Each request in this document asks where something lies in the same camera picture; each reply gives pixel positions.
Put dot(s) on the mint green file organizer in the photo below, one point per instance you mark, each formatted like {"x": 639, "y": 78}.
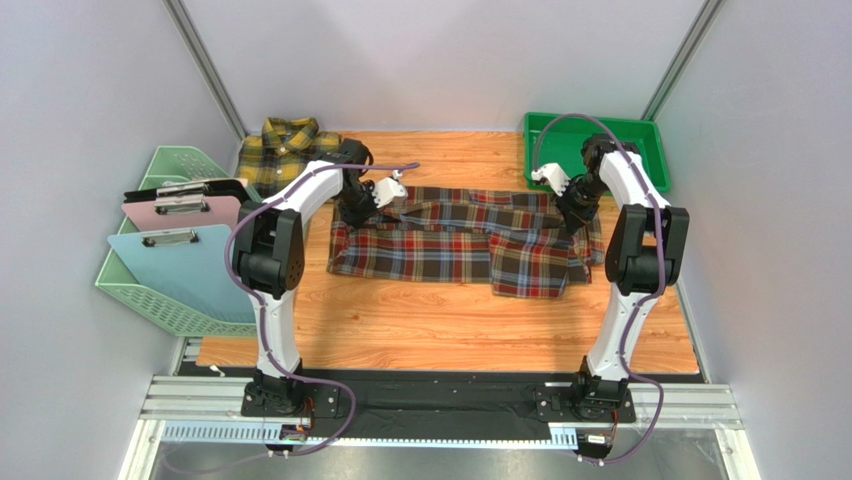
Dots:
{"x": 169, "y": 165}

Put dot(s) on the green plastic tray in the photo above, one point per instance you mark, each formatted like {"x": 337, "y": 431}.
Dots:
{"x": 563, "y": 142}

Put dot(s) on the yellow plaid folded shirt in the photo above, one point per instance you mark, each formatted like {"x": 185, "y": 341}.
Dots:
{"x": 271, "y": 160}

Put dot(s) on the pink clipboard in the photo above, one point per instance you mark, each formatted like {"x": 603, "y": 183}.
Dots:
{"x": 183, "y": 212}

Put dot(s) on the red brown plaid shirt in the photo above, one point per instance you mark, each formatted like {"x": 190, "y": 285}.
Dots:
{"x": 515, "y": 242}

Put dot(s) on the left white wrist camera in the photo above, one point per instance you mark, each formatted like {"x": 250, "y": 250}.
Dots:
{"x": 389, "y": 190}

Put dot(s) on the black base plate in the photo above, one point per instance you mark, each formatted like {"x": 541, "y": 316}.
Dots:
{"x": 411, "y": 405}

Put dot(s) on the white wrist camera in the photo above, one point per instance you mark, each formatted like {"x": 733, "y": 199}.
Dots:
{"x": 552, "y": 175}
{"x": 389, "y": 190}

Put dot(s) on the aluminium rail frame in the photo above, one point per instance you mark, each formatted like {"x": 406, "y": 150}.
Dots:
{"x": 668, "y": 403}

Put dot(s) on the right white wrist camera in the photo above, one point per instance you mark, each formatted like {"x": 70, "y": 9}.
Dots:
{"x": 552, "y": 175}

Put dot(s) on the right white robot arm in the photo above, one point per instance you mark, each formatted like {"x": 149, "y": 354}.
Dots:
{"x": 644, "y": 256}

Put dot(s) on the corner aluminium post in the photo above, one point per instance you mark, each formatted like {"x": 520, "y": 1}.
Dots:
{"x": 687, "y": 48}
{"x": 182, "y": 20}

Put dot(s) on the left corner aluminium post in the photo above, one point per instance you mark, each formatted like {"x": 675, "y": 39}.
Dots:
{"x": 182, "y": 20}

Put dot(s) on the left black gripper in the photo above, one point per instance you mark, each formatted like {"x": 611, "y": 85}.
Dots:
{"x": 355, "y": 220}

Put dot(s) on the right corner aluminium post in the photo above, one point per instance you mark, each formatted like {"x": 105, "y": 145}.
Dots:
{"x": 687, "y": 48}

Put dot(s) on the blue clipboard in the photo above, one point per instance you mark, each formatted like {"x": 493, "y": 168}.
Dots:
{"x": 186, "y": 265}

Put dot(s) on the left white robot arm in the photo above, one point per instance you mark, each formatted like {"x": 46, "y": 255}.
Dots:
{"x": 265, "y": 254}

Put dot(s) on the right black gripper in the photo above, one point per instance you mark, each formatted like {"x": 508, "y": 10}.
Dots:
{"x": 574, "y": 217}

